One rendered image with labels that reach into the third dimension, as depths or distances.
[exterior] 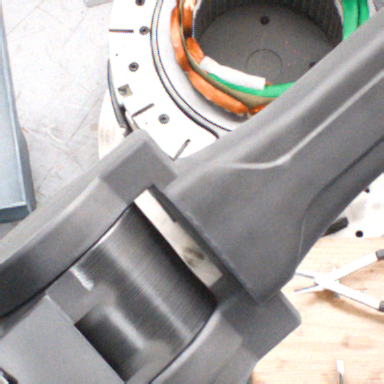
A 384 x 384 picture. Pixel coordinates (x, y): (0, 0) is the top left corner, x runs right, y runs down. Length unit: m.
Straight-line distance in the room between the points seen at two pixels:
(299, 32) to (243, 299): 0.89
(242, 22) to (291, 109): 0.88
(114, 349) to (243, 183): 0.08
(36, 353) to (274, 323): 0.10
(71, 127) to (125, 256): 1.12
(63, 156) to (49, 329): 1.12
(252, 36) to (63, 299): 0.92
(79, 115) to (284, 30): 0.34
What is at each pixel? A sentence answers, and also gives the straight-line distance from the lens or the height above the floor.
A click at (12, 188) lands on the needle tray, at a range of 1.33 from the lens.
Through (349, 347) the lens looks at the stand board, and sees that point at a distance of 1.25.
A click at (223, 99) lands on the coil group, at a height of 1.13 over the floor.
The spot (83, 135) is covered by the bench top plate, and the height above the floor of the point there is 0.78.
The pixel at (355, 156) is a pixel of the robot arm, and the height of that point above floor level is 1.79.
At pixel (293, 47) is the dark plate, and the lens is 1.38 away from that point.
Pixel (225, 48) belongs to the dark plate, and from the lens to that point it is 1.38.
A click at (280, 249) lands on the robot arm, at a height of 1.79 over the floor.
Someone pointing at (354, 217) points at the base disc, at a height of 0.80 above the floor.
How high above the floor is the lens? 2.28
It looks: 74 degrees down
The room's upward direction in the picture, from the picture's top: 6 degrees counter-clockwise
